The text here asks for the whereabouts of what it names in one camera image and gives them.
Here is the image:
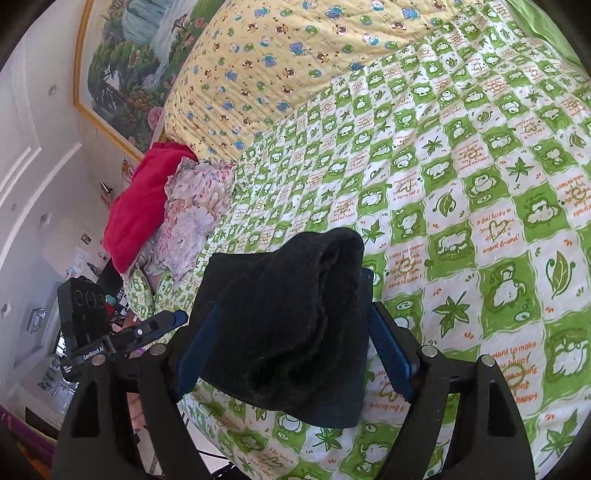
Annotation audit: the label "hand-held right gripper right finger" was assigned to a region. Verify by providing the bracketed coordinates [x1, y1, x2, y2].
[368, 302, 537, 480]

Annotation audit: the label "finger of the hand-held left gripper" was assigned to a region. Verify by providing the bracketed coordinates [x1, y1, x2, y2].
[111, 309, 189, 357]

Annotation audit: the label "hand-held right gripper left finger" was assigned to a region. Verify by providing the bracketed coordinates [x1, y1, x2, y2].
[54, 305, 223, 480]

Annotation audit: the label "black pants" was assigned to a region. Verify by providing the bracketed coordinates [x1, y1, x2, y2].
[191, 227, 376, 429]

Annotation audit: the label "green checked pillow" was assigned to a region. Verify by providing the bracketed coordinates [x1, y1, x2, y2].
[124, 267, 178, 319]

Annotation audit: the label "pink floral cloth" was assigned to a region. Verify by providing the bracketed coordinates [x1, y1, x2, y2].
[148, 157, 237, 283]

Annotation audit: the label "red cloth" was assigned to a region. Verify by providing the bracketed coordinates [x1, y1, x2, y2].
[102, 142, 199, 274]

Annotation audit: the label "green checked cartoon bed sheet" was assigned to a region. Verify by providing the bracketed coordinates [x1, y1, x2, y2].
[124, 0, 591, 480]

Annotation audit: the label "gold framed landscape painting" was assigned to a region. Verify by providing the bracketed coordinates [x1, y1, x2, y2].
[73, 0, 232, 162]

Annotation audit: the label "yellow animal print quilt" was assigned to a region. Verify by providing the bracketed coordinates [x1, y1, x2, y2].
[163, 0, 513, 160]

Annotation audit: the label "plain lime green sheet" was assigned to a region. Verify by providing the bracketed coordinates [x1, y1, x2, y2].
[505, 0, 587, 70]

